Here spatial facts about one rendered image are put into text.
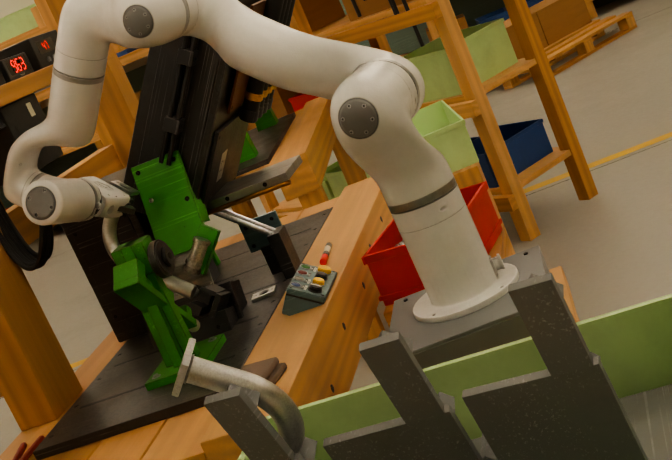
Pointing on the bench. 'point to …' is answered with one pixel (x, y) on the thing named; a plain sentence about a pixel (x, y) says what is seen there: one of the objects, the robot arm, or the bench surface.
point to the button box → (299, 301)
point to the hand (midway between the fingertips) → (119, 196)
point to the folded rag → (270, 368)
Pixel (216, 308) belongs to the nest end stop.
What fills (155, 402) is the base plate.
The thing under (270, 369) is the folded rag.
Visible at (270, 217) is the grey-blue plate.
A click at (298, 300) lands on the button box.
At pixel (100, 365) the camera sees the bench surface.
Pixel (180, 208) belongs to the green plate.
